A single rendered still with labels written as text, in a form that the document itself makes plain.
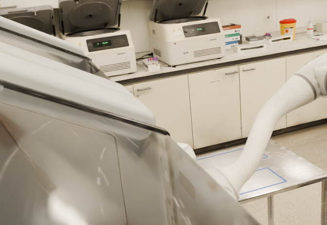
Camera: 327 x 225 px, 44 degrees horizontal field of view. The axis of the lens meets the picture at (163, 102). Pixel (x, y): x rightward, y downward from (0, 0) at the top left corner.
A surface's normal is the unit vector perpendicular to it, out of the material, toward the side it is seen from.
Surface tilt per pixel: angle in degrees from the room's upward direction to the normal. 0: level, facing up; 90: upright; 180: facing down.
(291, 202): 0
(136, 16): 90
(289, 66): 90
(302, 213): 0
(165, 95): 90
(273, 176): 0
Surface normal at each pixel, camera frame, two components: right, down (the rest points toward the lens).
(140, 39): 0.32, 0.25
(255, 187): -0.10, -0.95
